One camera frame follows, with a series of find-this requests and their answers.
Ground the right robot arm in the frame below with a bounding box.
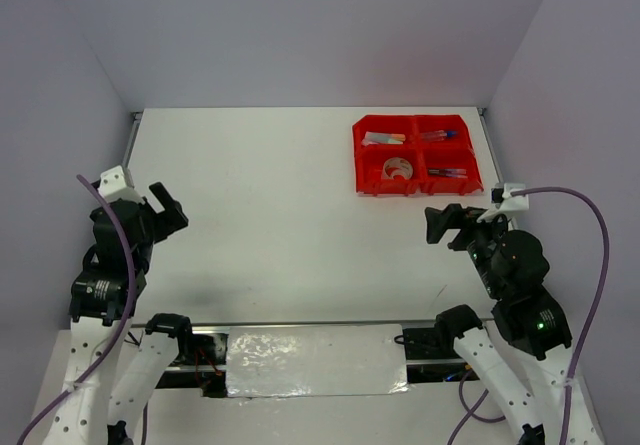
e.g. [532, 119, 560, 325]
[425, 204, 604, 444]

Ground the small clear tape roll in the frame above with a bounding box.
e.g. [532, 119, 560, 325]
[391, 170, 410, 180]

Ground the silver foil covered plate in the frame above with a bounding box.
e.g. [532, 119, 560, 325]
[226, 324, 409, 398]

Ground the blue pen with label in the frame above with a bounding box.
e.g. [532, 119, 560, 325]
[427, 168, 467, 176]

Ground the red compartment bin tray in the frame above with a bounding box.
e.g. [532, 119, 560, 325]
[352, 114, 484, 196]

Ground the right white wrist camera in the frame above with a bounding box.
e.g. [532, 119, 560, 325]
[477, 183, 529, 223]

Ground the large silver tape roll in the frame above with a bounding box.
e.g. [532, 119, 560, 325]
[381, 157, 414, 180]

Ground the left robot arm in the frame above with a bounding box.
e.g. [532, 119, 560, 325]
[44, 172, 196, 444]

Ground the orange-tip grey highlighter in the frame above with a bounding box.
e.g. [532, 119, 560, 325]
[381, 138, 404, 145]

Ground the pink highlighter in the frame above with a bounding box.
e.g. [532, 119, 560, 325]
[361, 139, 387, 146]

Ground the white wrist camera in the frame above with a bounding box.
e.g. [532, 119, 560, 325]
[477, 183, 529, 223]
[98, 165, 144, 204]

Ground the dark blue pen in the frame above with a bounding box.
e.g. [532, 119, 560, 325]
[428, 173, 468, 180]

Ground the green highlighter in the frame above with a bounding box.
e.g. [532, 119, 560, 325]
[364, 131, 406, 141]

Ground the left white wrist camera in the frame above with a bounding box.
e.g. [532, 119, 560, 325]
[98, 165, 144, 204]

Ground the clear blue-cap spray bottle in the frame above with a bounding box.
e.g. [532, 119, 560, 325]
[420, 130, 458, 142]

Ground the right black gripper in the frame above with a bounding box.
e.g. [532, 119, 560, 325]
[423, 199, 509, 296]

